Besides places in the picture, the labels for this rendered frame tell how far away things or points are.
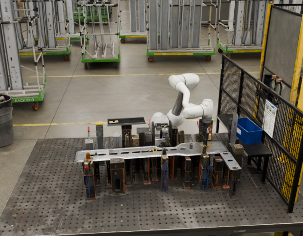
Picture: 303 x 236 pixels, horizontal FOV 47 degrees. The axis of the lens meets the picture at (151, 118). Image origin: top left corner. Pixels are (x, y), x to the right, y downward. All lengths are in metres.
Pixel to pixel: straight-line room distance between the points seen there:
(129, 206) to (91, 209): 0.31
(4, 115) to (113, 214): 3.08
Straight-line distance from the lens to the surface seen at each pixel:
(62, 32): 12.56
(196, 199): 3.14
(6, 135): 5.75
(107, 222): 2.91
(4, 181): 4.95
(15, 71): 7.19
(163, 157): 3.03
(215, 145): 3.36
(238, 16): 10.71
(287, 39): 5.15
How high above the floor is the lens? 2.58
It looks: 24 degrees down
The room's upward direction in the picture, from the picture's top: straight up
